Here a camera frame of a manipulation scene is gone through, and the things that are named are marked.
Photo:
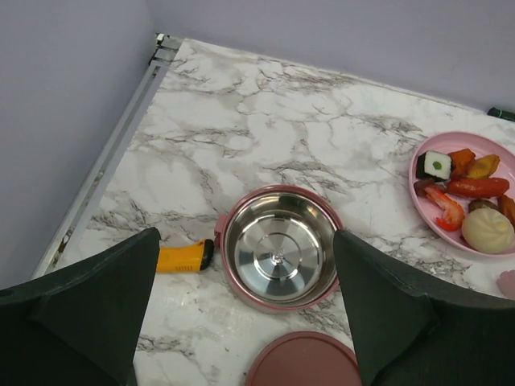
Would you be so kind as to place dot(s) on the green black screwdriver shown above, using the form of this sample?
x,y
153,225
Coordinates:
x,y
501,114

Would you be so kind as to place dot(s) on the orange carrot piece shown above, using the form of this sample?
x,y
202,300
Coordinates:
x,y
461,161

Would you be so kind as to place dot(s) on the pink food plate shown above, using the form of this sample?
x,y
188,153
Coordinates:
x,y
452,141

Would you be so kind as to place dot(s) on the yellow utility knife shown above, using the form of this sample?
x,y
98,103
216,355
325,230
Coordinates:
x,y
192,258

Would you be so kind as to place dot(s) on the pink food tongs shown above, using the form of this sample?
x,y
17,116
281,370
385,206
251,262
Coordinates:
x,y
506,284

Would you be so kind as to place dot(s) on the sushi roll piece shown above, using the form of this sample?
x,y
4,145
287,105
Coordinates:
x,y
433,165

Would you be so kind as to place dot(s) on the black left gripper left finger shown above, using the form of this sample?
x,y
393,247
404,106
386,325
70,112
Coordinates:
x,y
80,325

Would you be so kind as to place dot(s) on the white steamed bun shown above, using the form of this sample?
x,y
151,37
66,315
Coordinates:
x,y
488,231

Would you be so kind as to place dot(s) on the dark pink round lid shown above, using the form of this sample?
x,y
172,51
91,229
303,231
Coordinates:
x,y
304,358

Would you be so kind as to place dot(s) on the yellow brown food piece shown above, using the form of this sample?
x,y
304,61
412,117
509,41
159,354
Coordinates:
x,y
484,167

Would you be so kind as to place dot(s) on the red sausage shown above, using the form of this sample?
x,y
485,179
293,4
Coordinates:
x,y
478,188

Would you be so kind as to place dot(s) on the aluminium table edge rail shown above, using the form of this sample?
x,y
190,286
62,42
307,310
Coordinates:
x,y
93,188

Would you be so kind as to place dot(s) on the dark brown food piece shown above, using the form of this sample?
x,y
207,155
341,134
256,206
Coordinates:
x,y
481,203

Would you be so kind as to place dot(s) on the red braised meat piece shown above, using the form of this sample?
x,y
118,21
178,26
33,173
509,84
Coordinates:
x,y
506,206

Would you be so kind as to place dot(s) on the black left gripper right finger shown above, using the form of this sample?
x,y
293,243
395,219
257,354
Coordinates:
x,y
411,328

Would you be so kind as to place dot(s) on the pink steel lunch pot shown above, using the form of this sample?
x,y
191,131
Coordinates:
x,y
276,246

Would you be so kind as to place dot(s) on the red white shrimp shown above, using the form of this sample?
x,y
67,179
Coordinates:
x,y
452,215

